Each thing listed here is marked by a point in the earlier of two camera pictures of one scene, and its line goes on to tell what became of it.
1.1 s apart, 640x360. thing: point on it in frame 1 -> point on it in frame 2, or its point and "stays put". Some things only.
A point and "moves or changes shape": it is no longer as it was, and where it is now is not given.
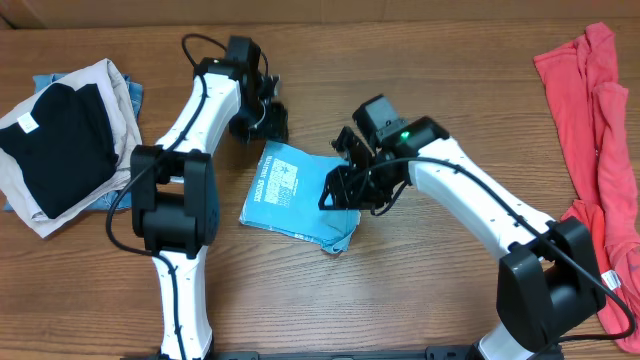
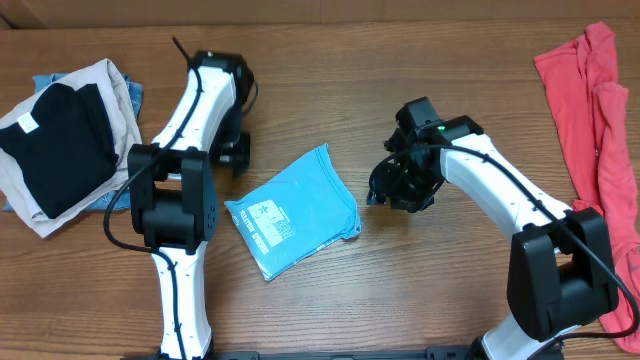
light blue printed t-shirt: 284,195 moves or changes shape
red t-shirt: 592,109 stays put
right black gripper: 341,184 -> 384,190
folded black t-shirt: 64,148 stays put
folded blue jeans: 121,198 stays put
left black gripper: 276,127 -> 240,158
